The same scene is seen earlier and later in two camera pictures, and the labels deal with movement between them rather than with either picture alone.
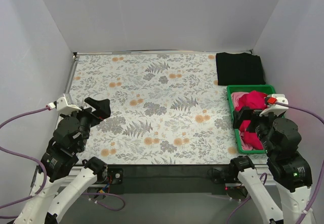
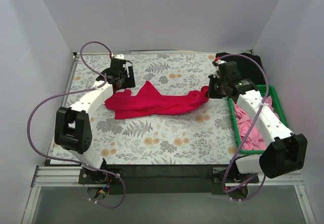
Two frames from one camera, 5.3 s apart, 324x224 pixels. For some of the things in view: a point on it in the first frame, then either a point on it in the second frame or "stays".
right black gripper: (246, 118) -> (211, 87)
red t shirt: (255, 100) -> (152, 99)
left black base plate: (111, 176) stays
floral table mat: (164, 108) stays
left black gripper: (92, 113) -> (128, 77)
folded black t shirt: (239, 69) stays
